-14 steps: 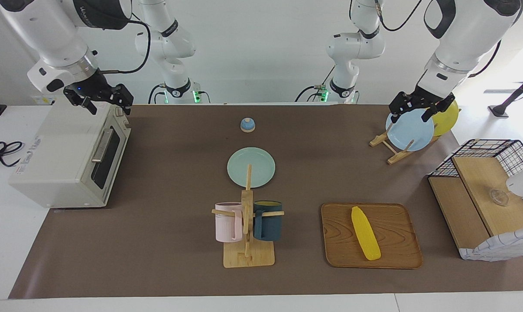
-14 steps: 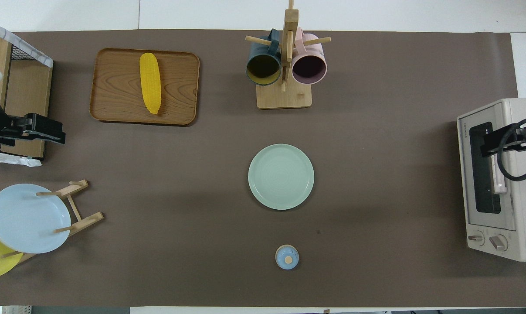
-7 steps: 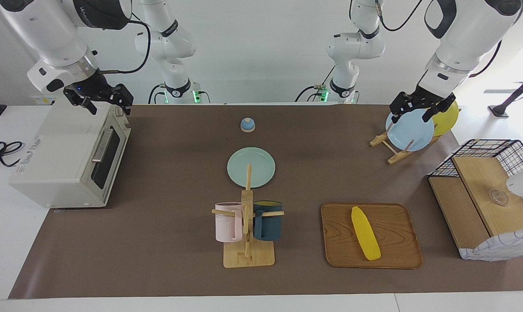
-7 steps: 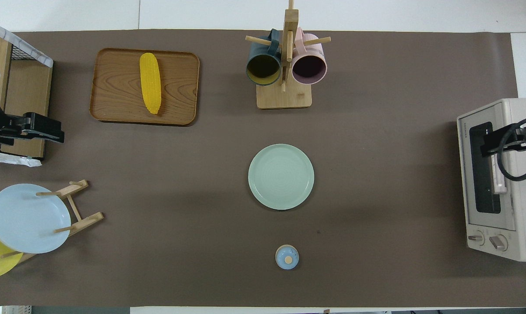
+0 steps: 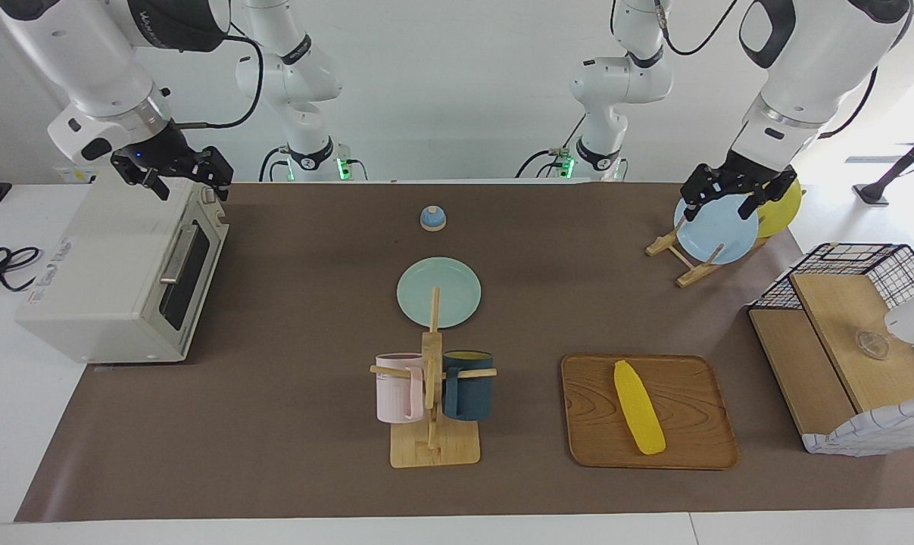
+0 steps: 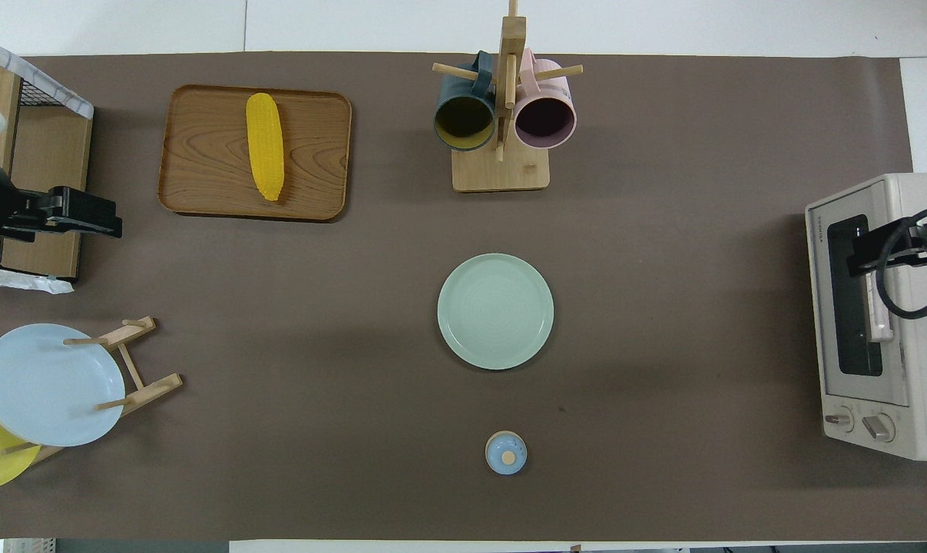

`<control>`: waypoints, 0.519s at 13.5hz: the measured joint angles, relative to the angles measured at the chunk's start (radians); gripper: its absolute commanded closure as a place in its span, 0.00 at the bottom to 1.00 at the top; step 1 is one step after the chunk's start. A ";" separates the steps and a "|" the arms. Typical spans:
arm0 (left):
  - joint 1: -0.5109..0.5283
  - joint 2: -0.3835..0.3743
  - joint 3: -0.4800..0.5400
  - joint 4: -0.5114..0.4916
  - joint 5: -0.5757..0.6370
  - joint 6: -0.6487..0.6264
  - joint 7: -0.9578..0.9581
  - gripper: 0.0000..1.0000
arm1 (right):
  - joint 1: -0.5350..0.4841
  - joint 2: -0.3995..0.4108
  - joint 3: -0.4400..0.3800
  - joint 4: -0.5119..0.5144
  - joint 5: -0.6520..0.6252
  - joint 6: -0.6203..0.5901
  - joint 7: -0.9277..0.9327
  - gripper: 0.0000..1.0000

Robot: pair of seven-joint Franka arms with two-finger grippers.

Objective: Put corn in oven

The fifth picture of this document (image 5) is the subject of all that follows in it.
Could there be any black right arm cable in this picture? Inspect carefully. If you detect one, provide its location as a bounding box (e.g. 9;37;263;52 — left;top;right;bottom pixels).
175;30;266;131

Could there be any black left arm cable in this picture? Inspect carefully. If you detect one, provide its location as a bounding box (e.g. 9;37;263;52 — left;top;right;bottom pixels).
654;0;881;141

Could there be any yellow plate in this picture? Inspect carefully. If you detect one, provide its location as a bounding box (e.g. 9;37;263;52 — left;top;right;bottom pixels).
752;178;803;239

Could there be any white toaster oven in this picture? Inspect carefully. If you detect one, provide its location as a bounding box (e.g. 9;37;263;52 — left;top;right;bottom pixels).
15;178;230;364

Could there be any wooden mug tree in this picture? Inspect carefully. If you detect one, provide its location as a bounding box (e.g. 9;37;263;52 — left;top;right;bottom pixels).
370;286;498;468

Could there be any wooden step shelf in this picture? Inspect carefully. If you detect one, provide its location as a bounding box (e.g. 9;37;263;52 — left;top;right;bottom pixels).
750;272;914;436

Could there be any black coiled cable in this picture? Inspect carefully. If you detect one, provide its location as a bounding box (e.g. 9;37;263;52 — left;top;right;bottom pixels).
0;246;42;296

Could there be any pink mug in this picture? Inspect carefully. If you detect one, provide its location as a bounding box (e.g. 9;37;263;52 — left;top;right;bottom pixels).
374;353;426;424

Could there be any oven door glass window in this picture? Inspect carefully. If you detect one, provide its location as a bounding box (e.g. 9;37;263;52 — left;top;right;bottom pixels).
148;198;229;357

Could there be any yellow corn cob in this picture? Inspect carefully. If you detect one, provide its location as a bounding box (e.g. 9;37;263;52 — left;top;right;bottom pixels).
613;360;666;456

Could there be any small clear glass dish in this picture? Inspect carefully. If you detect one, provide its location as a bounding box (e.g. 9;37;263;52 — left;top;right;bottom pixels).
854;330;891;361

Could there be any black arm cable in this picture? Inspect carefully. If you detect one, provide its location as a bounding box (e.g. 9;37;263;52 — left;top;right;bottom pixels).
654;0;881;141
175;30;266;131

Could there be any wire basket wooden shelf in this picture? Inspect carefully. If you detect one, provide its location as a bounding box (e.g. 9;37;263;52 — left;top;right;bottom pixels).
748;242;914;457

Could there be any light green plate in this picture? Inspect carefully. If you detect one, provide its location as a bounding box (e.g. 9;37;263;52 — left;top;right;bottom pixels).
396;257;482;329

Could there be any wooden plate rack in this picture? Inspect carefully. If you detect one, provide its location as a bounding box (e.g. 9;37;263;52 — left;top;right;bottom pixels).
645;213;772;288

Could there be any dark blue mug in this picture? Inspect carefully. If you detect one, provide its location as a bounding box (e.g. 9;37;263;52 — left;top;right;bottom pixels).
441;350;494;422

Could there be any brown table mat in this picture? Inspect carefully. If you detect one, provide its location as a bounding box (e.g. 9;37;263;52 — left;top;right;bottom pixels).
15;182;914;523

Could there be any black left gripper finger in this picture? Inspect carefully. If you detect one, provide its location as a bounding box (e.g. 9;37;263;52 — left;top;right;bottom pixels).
680;182;713;223
737;185;777;222

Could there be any brown wooden tray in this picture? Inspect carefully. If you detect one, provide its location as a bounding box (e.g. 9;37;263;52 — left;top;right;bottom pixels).
560;353;740;471

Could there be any light blue plate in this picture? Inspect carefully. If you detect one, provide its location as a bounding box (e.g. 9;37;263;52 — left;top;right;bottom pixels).
673;189;760;266

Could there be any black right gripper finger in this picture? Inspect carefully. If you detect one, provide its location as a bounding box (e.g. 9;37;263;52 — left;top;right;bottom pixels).
140;170;172;202
193;146;235;202

